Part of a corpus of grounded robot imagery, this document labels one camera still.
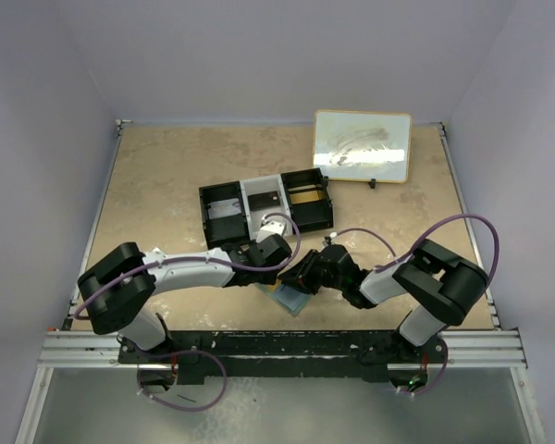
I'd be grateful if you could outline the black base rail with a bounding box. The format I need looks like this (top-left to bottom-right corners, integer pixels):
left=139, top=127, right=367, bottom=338
left=117, top=330, right=448, bottom=388

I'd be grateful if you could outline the gold card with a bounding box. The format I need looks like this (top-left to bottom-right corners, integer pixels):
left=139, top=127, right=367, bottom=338
left=289, top=188, right=323, bottom=204

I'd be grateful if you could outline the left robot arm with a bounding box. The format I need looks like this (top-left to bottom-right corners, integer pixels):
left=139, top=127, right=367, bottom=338
left=74, top=234, right=299, bottom=363

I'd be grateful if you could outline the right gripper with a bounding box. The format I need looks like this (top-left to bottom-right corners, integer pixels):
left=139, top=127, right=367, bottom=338
left=279, top=249, right=346, bottom=295

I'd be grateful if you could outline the black white sorting tray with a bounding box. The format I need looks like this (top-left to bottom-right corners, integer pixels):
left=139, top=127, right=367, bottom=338
left=199, top=168, right=334, bottom=248

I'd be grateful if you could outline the green card holder wallet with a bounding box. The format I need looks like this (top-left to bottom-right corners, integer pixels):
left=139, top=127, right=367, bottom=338
left=255, top=281, right=312, bottom=317

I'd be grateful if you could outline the silver VIP card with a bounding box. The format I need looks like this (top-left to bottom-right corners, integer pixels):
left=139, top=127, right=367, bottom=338
left=207, top=198, right=241, bottom=219

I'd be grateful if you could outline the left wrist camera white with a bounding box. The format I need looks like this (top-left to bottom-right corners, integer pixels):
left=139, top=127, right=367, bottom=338
left=255, top=219, right=288, bottom=243

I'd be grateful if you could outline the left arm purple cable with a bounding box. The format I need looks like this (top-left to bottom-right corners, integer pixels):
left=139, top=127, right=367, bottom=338
left=72, top=212, right=302, bottom=321

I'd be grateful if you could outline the aluminium frame rail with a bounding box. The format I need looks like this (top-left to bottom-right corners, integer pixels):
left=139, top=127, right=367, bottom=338
left=441, top=329, right=527, bottom=368

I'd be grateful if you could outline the white board wooden frame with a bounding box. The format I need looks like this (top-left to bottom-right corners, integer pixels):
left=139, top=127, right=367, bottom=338
left=313, top=109, right=413, bottom=184

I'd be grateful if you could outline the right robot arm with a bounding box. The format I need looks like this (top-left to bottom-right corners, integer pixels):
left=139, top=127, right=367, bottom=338
left=278, top=240, right=489, bottom=362

